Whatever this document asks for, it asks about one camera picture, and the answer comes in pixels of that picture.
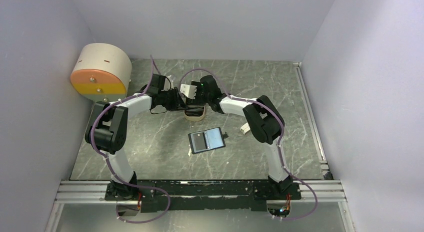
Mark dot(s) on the beige wooden card tray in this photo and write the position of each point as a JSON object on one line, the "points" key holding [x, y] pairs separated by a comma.
{"points": [[187, 102]]}

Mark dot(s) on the round pastel drawer box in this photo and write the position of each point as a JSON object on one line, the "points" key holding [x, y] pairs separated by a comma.
{"points": [[102, 72]]}

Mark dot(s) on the small white wooden block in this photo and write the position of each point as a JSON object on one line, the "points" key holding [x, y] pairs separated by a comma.
{"points": [[245, 128]]}

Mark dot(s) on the card inside holder sleeve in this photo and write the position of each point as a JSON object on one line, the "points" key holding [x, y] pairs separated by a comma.
{"points": [[199, 141]]}

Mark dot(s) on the black leather card holder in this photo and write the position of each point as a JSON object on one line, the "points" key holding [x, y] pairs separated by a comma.
{"points": [[215, 139]]}

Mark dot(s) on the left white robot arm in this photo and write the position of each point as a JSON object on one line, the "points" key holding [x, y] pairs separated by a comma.
{"points": [[107, 128]]}

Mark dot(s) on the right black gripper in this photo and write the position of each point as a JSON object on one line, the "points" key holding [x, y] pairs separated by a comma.
{"points": [[196, 101]]}

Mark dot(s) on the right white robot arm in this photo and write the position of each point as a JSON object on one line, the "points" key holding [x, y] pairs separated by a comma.
{"points": [[265, 122]]}

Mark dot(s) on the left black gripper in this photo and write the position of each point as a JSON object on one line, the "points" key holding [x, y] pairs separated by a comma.
{"points": [[178, 103]]}

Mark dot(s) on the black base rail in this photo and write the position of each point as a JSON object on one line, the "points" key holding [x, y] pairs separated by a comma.
{"points": [[157, 195]]}

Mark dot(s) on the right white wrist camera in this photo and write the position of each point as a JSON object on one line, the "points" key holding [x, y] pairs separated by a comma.
{"points": [[189, 91]]}

